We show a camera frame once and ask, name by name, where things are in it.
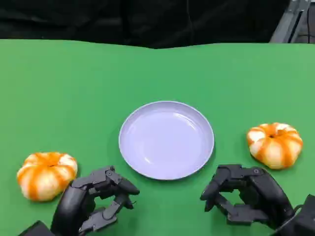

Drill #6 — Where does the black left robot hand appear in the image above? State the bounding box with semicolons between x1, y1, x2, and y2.
50;166;140;234

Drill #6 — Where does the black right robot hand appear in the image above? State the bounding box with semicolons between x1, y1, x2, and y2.
199;164;296;232

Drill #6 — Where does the orange white toy bread roll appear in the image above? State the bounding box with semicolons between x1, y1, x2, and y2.
16;152;78;202
246;122;304;170

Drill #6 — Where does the lilac plate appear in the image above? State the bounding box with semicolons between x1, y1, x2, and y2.
118;100;215;182

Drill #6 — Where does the green table cloth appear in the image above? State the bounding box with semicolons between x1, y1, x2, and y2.
0;38;315;236

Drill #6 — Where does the black backdrop curtain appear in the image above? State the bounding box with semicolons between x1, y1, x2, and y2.
0;0;291;49

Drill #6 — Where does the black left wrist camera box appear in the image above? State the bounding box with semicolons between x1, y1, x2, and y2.
18;220;54;236

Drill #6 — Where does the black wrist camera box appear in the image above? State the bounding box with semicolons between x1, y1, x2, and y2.
275;194;315;236
18;220;54;236

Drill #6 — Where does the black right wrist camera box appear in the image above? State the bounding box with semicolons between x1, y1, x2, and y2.
275;194;315;236

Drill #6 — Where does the grey metal frame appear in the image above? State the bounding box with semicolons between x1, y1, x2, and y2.
269;0;315;44

